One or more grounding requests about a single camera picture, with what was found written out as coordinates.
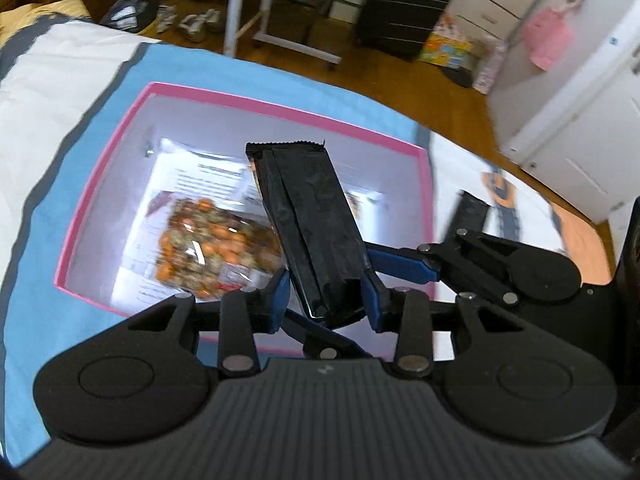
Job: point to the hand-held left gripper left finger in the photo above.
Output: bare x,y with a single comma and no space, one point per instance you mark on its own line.
277,302

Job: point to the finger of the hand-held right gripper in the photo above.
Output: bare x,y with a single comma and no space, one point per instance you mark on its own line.
320,342
400,262

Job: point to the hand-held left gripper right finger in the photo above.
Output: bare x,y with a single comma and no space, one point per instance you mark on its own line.
372,305

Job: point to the black snack packet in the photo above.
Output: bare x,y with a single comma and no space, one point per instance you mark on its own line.
310,220
467,212

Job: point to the large clear nut bag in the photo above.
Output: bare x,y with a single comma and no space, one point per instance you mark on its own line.
210,245

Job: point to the pink cardboard box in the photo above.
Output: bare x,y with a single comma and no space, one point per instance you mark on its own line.
200,125

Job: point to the clear bag of orange snacks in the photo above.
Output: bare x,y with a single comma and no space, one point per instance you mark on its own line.
200,180

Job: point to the white door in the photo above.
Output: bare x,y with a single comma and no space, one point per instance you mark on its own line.
590,135

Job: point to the black floor disc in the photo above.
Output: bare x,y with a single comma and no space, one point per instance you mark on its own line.
459,76

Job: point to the white plastic bag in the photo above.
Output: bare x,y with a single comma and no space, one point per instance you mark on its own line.
490,67

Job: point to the colourful gift bag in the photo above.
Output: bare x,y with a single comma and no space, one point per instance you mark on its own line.
445,47

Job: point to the pink hanging bag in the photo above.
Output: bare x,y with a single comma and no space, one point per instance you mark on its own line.
550,40

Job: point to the black suitcase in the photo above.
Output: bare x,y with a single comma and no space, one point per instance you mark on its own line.
400,5

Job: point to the white sneaker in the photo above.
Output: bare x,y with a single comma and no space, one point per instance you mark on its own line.
200,25
166,17

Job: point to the wooden rolling side table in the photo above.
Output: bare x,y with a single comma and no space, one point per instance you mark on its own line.
235,5

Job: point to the black bag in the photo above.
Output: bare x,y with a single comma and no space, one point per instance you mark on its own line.
130,10

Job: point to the yellow pillow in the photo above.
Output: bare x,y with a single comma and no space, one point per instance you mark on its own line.
40,17

